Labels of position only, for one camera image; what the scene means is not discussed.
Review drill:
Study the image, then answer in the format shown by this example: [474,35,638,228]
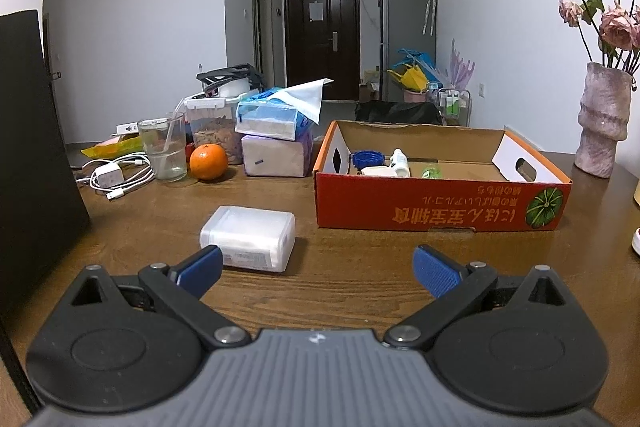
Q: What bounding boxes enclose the clear straw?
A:
[165,109,186,152]

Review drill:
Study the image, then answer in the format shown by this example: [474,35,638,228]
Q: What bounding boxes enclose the white plastic case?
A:
[199,206,297,274]

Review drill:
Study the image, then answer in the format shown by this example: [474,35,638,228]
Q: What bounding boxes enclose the white charger with cable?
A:
[75,154,156,202]

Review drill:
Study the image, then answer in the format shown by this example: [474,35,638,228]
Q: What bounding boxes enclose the blue bottle cap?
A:
[350,150,386,170]

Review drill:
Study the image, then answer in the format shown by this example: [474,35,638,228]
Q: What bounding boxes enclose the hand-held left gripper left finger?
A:
[50,244,252,351]

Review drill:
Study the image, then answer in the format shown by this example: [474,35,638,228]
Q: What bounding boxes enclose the clear food container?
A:
[184,94,246,165]

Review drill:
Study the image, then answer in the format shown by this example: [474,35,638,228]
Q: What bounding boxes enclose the white folded umbrella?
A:
[424,0,440,36]

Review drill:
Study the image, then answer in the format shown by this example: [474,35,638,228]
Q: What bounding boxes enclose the black paper bag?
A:
[0,9,92,318]

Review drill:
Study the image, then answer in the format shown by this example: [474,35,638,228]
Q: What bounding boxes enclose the white trolley with bottles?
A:
[427,89,471,125]

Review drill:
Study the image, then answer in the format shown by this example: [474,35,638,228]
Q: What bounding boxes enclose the blue tissue pack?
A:
[235,78,334,142]

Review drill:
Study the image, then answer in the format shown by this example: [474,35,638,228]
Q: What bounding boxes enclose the red cardboard box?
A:
[312,119,573,233]

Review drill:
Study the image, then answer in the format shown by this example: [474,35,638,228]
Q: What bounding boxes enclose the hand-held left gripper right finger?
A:
[384,244,587,351]

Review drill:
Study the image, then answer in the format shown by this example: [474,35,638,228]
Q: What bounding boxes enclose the dark brown door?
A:
[283,0,361,102]

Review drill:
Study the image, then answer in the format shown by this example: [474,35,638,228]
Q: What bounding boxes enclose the pink textured vase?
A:
[574,62,635,178]

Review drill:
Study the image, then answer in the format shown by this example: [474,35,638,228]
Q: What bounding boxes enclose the yellow packet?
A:
[81,137,146,158]

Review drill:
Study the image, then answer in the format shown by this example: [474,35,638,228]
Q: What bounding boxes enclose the grey refrigerator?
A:
[379,0,437,88]

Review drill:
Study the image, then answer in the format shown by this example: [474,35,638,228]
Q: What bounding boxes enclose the white spray bottle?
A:
[390,148,411,178]

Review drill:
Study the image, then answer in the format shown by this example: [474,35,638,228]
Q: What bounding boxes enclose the black strapped object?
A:
[196,64,266,98]

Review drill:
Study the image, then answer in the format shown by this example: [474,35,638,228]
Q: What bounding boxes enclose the clear drinking glass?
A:
[136,114,188,182]

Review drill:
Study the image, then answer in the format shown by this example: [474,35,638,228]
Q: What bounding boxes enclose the orange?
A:
[189,143,229,181]

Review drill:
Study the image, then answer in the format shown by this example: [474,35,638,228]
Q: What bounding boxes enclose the blue and yellow bags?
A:
[387,48,443,90]

